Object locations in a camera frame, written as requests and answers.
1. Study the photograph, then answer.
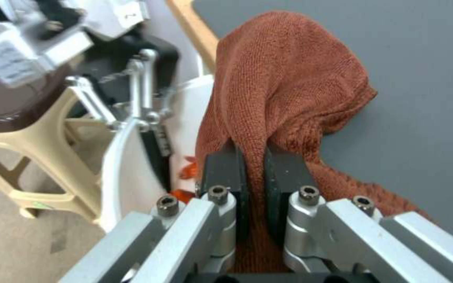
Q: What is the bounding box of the orange cooked shrimp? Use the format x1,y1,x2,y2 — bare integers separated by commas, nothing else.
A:
178,155,203,180
168,188,198,206

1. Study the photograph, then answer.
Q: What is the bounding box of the light wooden table edge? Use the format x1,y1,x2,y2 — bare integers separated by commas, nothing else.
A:
166,0,220,72

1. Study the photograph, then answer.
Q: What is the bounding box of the white plastic takeout container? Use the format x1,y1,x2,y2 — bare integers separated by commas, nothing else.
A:
99,75,218,235

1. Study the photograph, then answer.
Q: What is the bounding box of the beige plastic stool brown seat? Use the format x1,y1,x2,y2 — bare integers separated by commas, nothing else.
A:
0,56,133,224

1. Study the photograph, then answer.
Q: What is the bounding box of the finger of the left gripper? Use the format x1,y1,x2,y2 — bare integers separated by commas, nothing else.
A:
65,74,128,131
126,49,173,190

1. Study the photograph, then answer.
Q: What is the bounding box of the rust brown knitted towel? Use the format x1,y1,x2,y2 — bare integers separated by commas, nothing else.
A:
193,11,434,273

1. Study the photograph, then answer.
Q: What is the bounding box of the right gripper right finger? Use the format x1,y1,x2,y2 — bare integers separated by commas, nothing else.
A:
263,143,453,283

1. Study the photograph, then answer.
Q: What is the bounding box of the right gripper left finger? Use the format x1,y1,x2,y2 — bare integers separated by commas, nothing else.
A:
59,146,253,283

